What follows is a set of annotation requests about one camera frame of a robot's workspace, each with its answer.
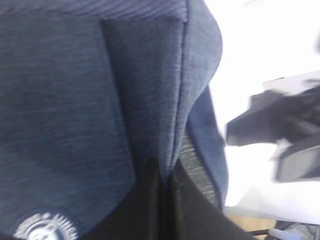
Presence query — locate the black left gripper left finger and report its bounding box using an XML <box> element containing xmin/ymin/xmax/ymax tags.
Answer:
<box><xmin>87</xmin><ymin>158</ymin><xmax>175</xmax><ymax>240</ymax></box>

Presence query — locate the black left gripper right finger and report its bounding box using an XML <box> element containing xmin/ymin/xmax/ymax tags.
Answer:
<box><xmin>170</xmin><ymin>161</ymin><xmax>253</xmax><ymax>240</ymax></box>

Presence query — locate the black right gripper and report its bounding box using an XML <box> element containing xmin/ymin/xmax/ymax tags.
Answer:
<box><xmin>226</xmin><ymin>85</ymin><xmax>320</xmax><ymax>147</ymax></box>

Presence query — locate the dark navy fabric lunch bag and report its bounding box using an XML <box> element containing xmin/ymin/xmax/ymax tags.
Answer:
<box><xmin>0</xmin><ymin>0</ymin><xmax>222</xmax><ymax>240</ymax></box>

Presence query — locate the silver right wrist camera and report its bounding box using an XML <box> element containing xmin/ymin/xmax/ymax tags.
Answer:
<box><xmin>274</xmin><ymin>138</ymin><xmax>320</xmax><ymax>183</ymax></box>

